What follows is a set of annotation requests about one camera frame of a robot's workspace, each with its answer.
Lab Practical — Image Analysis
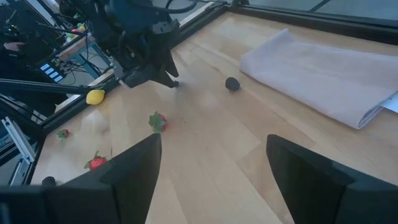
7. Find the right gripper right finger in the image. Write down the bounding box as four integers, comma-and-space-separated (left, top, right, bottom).
266, 134, 398, 224

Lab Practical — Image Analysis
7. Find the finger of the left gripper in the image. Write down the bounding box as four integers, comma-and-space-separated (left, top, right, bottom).
113, 63, 162, 90
157, 51, 180, 89

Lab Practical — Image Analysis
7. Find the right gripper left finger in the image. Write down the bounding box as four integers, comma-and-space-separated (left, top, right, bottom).
46, 133, 163, 224

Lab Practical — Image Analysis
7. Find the red strawberry with leaves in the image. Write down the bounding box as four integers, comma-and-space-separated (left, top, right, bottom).
55, 128, 73, 140
83, 151, 108, 171
148, 111, 170, 134

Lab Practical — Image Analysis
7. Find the yellow lemon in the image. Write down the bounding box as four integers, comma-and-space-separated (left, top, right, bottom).
86, 89, 106, 106

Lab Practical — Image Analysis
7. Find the dark blackberry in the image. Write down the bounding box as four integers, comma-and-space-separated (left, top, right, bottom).
42, 175, 57, 187
224, 77, 241, 91

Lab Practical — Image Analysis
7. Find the colourful toy pile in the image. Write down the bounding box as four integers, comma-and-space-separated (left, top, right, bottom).
69, 21, 88, 35

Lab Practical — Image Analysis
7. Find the wooden background table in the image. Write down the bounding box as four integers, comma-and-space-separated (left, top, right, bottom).
57, 30, 116, 82

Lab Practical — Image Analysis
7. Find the black device with lit screens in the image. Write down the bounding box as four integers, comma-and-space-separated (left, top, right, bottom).
38, 61, 67, 84

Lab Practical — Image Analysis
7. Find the folded beige cloth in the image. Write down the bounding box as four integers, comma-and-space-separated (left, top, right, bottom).
239, 28, 398, 130

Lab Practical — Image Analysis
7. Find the white paper tag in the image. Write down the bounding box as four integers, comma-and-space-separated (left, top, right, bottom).
381, 91, 398, 114

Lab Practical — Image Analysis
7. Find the silver aluminium bracket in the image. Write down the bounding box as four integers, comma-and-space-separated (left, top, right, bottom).
1, 116, 37, 185

